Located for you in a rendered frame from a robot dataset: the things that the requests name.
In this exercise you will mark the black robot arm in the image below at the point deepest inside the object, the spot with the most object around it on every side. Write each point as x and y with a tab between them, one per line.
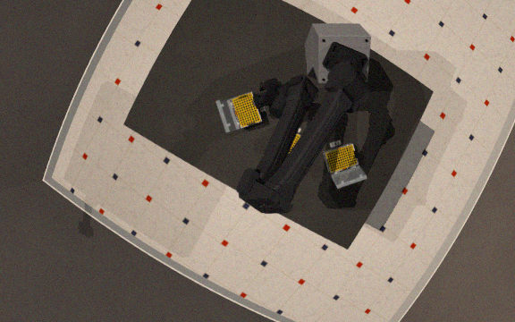
278	174

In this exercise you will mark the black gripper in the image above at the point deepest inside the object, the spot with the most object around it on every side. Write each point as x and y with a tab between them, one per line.
270	83

